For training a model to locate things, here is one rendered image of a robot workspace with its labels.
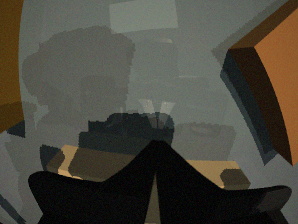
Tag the orange flat bar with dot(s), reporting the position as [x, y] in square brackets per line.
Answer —
[11, 110]

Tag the orange square block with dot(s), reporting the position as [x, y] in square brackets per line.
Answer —
[268, 58]

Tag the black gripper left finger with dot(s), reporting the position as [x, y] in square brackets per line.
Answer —
[122, 199]

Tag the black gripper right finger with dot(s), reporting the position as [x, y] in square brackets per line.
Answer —
[187, 197]

